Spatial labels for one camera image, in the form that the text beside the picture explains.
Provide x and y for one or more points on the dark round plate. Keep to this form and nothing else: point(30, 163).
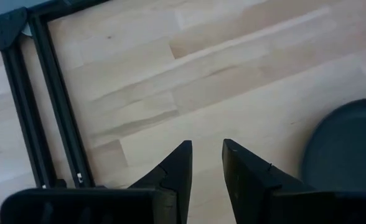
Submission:
point(348, 146)

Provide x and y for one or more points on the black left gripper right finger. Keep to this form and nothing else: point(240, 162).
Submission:
point(251, 186)

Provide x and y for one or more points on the black corner bracket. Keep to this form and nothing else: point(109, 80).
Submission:
point(8, 28)

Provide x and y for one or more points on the black aluminium frame rail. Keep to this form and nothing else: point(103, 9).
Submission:
point(24, 115)
point(64, 7)
point(61, 102)

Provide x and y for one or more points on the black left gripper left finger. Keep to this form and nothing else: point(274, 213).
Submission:
point(175, 183)

